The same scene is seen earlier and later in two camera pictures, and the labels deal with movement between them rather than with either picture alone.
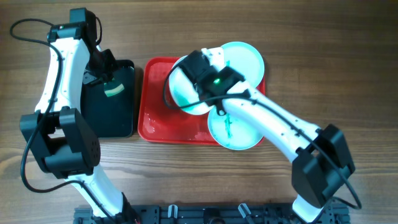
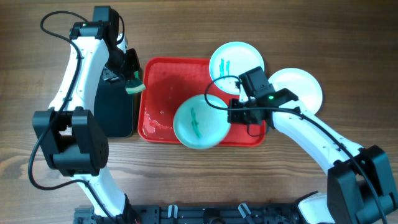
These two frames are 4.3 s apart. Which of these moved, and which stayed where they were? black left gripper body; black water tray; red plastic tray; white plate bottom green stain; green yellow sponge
Moved: white plate bottom green stain; green yellow sponge; black left gripper body
Stayed: black water tray; red plastic tray
